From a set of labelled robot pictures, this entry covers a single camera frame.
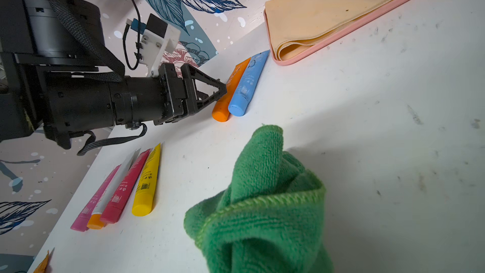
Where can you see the blue toothpaste tube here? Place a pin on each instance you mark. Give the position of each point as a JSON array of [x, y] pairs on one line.
[[247, 84]]

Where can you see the beige folded cloth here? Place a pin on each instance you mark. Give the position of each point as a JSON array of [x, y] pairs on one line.
[[341, 3]]

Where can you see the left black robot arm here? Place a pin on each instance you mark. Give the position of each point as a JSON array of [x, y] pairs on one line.
[[53, 37]]

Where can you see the orange toothpaste tube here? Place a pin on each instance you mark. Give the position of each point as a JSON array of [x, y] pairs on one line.
[[221, 112]]

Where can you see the orange snack packet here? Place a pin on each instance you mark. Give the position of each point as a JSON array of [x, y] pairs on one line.
[[44, 266]]

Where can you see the pink tray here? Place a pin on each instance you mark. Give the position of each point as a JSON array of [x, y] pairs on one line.
[[363, 19]]

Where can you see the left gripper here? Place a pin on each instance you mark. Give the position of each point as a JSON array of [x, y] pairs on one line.
[[76, 105]]

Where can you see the green cleaning cloth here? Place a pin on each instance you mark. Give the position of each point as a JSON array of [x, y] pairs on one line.
[[269, 219]]

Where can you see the white toothpaste tube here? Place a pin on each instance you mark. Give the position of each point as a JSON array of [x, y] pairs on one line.
[[95, 222]]

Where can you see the magenta toothpaste tube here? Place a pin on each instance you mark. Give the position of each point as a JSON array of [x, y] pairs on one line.
[[81, 222]]

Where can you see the red pink toothpaste tube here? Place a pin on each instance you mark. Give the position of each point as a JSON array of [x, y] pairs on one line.
[[117, 203]]

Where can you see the yellow toothpaste tube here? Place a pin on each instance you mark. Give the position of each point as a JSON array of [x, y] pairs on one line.
[[145, 191]]

